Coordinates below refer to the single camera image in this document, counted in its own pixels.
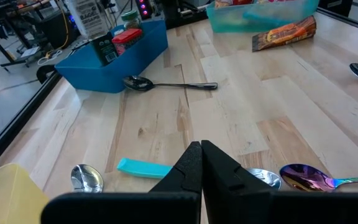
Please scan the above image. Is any pink ramen noodle packet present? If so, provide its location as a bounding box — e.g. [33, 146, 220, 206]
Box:
[214, 0, 255, 9]

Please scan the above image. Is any yellow cable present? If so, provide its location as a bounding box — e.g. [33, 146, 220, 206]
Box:
[47, 9, 70, 58]

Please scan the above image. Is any black metal spoon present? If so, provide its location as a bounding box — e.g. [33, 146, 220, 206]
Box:
[122, 75, 219, 92]

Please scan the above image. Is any silver spoon with lavender handle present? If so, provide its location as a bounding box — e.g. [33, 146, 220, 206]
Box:
[70, 164, 104, 193]

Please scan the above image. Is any silver spoon with teal handle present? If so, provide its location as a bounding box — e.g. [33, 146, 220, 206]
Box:
[116, 157, 282, 190]

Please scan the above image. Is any white cable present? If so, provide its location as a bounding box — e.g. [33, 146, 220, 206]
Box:
[37, 49, 63, 66]

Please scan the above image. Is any dark green black-lidded spice tin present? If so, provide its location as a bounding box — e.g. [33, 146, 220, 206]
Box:
[90, 32, 119, 67]

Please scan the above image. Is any black computer tower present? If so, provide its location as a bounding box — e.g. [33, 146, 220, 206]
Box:
[40, 12, 80, 47]

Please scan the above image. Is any brown and orange snack packet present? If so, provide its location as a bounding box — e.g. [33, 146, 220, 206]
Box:
[252, 15, 318, 52]

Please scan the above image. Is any green-lidded glass herb jar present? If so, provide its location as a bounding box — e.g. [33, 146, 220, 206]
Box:
[120, 9, 142, 30]

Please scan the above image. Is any yellow translucent plastic bin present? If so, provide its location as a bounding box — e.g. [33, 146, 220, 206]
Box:
[0, 164, 50, 224]

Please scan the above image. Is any iridescent spoon with blue handle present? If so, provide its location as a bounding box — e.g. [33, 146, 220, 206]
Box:
[279, 164, 358, 192]

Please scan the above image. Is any small white paper sheet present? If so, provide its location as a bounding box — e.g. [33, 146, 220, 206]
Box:
[20, 46, 40, 58]

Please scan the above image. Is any black device with red lights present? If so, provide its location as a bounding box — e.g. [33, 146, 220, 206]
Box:
[135, 0, 154, 19]

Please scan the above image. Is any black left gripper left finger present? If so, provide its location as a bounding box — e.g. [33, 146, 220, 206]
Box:
[40, 141, 203, 224]

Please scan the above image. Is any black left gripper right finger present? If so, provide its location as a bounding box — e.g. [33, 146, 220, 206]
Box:
[201, 139, 358, 224]

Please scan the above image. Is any blue plastic bin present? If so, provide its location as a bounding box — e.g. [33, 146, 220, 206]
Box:
[54, 18, 169, 94]

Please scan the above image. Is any green translucent plastic bin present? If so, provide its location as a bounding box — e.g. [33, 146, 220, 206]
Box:
[206, 0, 320, 34]

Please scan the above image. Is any white-lidded bagel seasoning jar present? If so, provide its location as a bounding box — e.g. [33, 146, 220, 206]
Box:
[67, 0, 110, 40]

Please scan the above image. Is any red-lidded smoked paprika tin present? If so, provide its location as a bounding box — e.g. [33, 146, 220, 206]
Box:
[111, 28, 143, 56]

